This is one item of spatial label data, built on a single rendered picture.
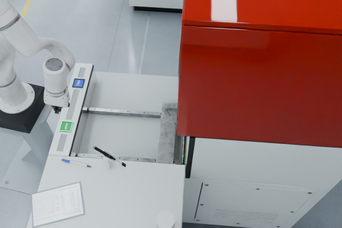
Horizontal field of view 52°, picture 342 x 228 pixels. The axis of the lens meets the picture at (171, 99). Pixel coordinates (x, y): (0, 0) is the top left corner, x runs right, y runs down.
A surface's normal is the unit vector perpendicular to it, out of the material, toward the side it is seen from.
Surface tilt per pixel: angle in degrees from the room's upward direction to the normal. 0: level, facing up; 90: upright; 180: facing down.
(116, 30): 0
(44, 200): 0
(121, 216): 0
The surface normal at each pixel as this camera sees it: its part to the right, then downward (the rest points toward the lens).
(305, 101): -0.07, 0.82
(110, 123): 0.01, -0.57
